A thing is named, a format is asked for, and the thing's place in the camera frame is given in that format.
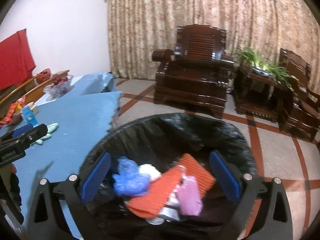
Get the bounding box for green rubber glove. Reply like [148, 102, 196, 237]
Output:
[33, 122, 59, 145]

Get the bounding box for blue plastic bag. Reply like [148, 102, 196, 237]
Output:
[112, 157, 150, 197]

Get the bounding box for pink sponge pouch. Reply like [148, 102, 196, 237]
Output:
[175, 176, 203, 216]

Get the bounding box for orange foam net sleeve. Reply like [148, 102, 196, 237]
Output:
[126, 166, 183, 219]

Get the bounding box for white tissue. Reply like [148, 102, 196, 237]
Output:
[139, 164, 162, 182]

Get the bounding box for white grey plastic pouch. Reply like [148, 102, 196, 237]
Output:
[146, 192, 180, 225]

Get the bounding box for black lined trash bin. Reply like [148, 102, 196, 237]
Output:
[80, 113, 258, 239]

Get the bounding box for blue tall carton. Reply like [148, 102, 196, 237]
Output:
[21, 106, 39, 127]

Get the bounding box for red snack packets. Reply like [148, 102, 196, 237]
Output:
[0, 96, 25, 127]

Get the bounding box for tissue box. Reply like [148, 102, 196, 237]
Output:
[26, 102, 39, 115]

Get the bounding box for wooden tv cabinet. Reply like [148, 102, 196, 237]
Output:
[0, 69, 70, 118]

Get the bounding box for glass fruit bowl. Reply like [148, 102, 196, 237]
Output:
[43, 75, 73, 100]

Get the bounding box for red ornament on cabinet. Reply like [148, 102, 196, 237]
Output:
[36, 68, 52, 85]

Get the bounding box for red apples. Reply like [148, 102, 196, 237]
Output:
[52, 74, 68, 86]

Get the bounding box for red cloth cover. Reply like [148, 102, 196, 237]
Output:
[0, 29, 36, 90]

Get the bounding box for light blue far tablecloth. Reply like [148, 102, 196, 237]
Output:
[35, 71, 118, 106]

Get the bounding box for dark wooden armchair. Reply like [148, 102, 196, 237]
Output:
[278, 48, 319, 141]
[152, 24, 235, 119]

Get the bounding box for dark wooden side table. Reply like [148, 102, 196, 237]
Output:
[232, 66, 292, 122]

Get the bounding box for potted green plant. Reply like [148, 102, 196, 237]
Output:
[235, 47, 293, 90]

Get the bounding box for patterned beige curtain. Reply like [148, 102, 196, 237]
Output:
[106, 0, 319, 92]

